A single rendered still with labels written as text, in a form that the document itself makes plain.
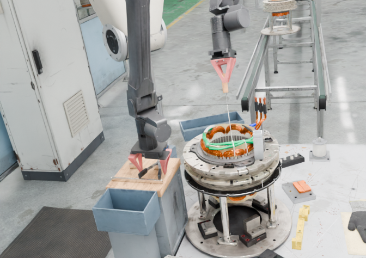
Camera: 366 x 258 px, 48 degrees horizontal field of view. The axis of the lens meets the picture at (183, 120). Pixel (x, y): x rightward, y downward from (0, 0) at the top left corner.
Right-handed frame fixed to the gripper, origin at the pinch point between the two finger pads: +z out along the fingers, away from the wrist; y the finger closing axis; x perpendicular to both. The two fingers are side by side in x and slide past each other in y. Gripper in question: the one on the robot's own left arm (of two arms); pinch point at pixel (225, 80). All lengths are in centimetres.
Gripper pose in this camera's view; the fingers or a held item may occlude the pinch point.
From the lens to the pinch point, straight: 129.3
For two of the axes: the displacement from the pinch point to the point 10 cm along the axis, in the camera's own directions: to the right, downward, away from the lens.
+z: 1.1, 9.9, 0.3
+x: -9.2, 0.9, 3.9
